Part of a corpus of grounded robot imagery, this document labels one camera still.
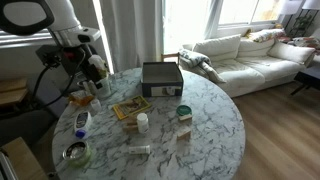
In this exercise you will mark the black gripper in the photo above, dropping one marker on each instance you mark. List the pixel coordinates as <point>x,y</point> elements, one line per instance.
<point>78,63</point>

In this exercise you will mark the white bottle with blue lid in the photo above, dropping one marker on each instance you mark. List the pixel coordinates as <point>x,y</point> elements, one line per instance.
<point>82,120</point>

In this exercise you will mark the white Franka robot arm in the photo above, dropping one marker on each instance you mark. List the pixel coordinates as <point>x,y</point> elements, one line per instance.
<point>63,16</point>

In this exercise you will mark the dark blue cardboard box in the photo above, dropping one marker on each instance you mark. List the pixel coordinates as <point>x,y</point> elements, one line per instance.
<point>162,90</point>

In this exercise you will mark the white pill bottle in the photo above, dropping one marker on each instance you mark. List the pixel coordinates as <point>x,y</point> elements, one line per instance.
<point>143,124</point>

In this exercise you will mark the green round lid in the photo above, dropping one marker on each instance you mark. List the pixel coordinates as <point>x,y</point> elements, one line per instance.
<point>184,110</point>

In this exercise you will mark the orange snack packet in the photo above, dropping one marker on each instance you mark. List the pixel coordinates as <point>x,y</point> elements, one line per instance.
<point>81,98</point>

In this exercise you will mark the small white cup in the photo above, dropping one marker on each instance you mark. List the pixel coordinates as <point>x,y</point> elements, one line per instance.
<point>95,105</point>

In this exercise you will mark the white window blind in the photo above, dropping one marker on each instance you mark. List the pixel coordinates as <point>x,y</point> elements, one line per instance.
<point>23,37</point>

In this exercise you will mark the yellow National Geographic book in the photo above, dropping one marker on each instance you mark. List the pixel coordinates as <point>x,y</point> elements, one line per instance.
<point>130,106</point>

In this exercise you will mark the wooden side table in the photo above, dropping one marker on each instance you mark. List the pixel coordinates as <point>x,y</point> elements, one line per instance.
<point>13,90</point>

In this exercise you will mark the small wooden block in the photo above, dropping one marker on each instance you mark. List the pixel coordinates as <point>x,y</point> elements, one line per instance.
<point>183,134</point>
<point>185,117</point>
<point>132,119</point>
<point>130,127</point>

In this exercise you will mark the dark grey upholstered seat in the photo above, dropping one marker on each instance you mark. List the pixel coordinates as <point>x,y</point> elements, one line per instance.
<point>23,128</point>

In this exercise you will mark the green open nut can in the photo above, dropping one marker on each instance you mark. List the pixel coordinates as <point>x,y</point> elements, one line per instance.
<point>78,155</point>

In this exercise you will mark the wooden chair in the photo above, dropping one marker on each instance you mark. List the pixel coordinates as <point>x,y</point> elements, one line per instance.
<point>170,55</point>

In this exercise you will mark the grey striped blanket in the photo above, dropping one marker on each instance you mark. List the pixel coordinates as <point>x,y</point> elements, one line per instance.
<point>196,58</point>

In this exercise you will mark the white flat panel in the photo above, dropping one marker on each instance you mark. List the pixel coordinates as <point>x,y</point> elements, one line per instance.
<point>6,168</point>

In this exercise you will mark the sheer white curtain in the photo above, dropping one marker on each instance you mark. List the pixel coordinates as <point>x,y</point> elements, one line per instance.
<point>211,20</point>

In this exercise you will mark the white sofa back cushion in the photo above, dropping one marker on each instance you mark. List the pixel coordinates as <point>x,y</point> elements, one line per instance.
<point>218,46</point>
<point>255,48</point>

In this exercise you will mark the white sofa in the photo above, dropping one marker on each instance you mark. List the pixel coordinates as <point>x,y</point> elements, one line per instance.
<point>253,73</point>

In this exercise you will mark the floral throw pillow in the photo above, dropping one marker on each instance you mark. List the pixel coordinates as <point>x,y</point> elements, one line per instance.
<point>266,35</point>

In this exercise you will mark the white throw pillow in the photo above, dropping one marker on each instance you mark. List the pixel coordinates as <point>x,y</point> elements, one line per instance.
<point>291,52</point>

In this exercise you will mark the white shade floor lamp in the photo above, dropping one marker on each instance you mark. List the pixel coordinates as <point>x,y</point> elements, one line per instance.
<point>311,4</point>
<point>290,6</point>

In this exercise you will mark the dark coffee table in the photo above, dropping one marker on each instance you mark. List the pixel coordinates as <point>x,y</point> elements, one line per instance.
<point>308,78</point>

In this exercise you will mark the red patterned throw pillow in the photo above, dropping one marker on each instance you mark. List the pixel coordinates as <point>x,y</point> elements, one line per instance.
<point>308,42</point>

